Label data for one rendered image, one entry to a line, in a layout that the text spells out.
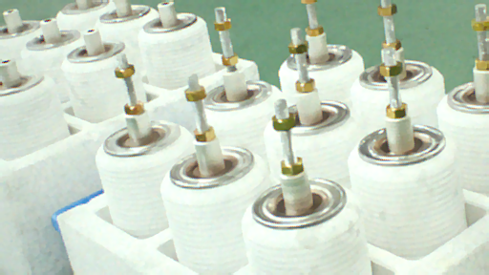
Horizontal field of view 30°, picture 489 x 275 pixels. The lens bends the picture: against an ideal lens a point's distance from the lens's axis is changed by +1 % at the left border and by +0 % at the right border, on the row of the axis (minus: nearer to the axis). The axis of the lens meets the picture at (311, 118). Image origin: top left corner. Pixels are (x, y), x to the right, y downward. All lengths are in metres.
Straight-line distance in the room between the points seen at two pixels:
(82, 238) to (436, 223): 0.35
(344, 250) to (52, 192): 0.52
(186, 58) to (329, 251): 0.60
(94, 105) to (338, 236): 0.57
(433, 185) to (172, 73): 0.57
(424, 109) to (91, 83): 0.46
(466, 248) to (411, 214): 0.05
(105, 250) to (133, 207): 0.05
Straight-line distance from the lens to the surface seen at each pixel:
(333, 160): 0.82
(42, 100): 1.12
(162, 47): 1.21
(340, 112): 0.85
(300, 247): 0.66
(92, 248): 0.90
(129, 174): 0.85
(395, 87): 0.74
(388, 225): 0.75
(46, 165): 1.11
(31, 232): 1.12
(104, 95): 1.17
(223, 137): 0.91
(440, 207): 0.75
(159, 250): 0.84
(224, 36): 0.91
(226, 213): 0.76
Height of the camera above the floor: 0.58
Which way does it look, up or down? 23 degrees down
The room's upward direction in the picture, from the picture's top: 10 degrees counter-clockwise
